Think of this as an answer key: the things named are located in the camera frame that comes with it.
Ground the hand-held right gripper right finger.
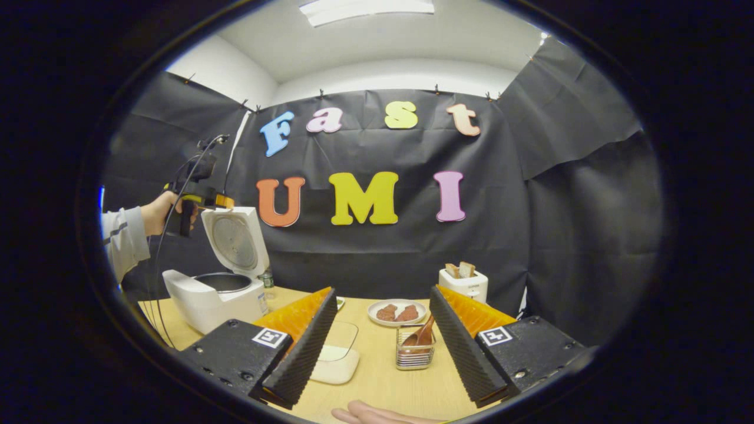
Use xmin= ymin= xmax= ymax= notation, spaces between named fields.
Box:
xmin=429 ymin=285 xmax=590 ymax=409

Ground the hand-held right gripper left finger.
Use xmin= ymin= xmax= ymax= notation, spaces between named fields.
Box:
xmin=177 ymin=287 xmax=339 ymax=410

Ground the clear rice container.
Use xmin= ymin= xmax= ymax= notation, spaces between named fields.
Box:
xmin=309 ymin=320 xmax=361 ymax=385

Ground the metal wire chopstick holder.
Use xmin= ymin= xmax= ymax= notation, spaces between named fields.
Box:
xmin=395 ymin=324 xmax=437 ymax=370

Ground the white rice cooker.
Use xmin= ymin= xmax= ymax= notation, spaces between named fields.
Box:
xmin=162 ymin=206 xmax=272 ymax=335

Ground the white toaster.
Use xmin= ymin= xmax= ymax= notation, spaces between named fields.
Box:
xmin=438 ymin=269 xmax=490 ymax=304

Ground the white round plate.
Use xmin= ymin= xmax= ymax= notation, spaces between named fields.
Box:
xmin=368 ymin=299 xmax=427 ymax=327

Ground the black backdrop cloth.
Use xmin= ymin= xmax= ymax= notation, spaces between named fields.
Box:
xmin=100 ymin=37 xmax=663 ymax=348

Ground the long ceiling light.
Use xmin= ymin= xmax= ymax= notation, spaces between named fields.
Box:
xmin=299 ymin=0 xmax=435 ymax=27

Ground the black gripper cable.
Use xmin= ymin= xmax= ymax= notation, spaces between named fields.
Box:
xmin=154 ymin=134 xmax=232 ymax=348

